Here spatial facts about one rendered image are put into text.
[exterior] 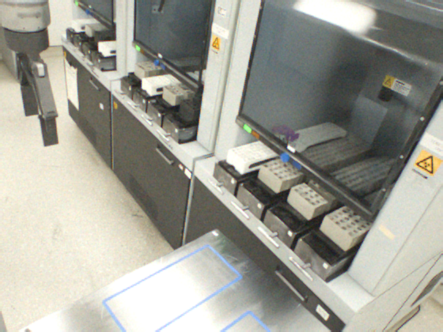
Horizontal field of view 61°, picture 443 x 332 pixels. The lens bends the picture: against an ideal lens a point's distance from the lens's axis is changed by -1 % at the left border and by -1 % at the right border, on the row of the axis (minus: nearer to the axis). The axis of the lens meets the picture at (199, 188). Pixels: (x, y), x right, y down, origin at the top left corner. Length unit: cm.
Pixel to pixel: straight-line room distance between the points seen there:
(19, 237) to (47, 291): 42
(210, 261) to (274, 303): 21
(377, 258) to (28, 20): 104
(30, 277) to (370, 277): 159
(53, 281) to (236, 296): 126
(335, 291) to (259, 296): 30
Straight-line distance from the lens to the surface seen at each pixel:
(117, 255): 217
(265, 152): 150
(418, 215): 110
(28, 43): 77
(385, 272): 123
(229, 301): 101
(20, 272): 217
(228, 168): 144
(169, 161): 178
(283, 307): 104
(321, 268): 124
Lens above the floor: 163
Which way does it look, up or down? 38 degrees down
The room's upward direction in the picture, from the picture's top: 9 degrees clockwise
